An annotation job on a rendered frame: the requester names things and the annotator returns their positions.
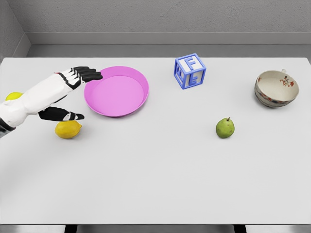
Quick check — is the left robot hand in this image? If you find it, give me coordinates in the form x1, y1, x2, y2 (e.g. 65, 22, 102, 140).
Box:
22, 66, 104, 121

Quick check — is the yellow lemon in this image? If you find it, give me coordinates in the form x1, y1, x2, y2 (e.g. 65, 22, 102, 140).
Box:
54, 120, 83, 140
5, 92, 24, 101

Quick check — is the blue white letter block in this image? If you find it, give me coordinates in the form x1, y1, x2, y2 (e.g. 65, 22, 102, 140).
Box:
173, 53, 207, 90

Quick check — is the green pear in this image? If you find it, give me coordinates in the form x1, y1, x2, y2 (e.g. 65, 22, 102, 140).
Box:
215, 116, 235, 139

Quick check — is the pink plate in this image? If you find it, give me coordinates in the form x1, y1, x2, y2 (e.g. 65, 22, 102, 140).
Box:
84, 66, 150, 119

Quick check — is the floral ceramic cup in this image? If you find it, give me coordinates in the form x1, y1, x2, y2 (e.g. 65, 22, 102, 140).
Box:
254, 68, 300, 109

